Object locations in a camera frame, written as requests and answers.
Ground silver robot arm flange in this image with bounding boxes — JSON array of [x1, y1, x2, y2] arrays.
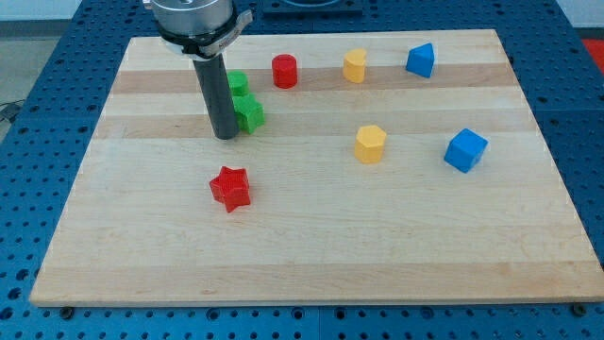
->
[[142, 0, 254, 61]]

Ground red star block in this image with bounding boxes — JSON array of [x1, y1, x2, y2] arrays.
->
[[210, 166, 251, 213]]

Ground green star block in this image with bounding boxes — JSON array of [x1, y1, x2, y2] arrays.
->
[[233, 93, 265, 134]]

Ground yellow hexagon block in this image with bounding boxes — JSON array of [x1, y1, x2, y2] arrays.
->
[[354, 125, 387, 164]]

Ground wooden board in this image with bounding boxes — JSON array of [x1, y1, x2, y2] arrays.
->
[[30, 29, 603, 307]]

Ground red cylinder block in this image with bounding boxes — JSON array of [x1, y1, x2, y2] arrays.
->
[[272, 54, 298, 89]]

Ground green cylinder block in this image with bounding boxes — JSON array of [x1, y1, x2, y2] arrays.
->
[[227, 71, 250, 96]]

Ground yellow heart block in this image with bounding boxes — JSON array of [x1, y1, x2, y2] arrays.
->
[[343, 48, 367, 84]]

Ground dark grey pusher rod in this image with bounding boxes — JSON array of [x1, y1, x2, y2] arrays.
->
[[193, 54, 240, 140]]

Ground blue pentagon prism block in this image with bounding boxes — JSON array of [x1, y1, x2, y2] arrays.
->
[[406, 42, 435, 78]]

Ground blue cube block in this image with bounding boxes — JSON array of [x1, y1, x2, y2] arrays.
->
[[444, 128, 489, 173]]

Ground black cable on floor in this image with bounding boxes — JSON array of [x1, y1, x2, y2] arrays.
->
[[0, 98, 25, 125]]

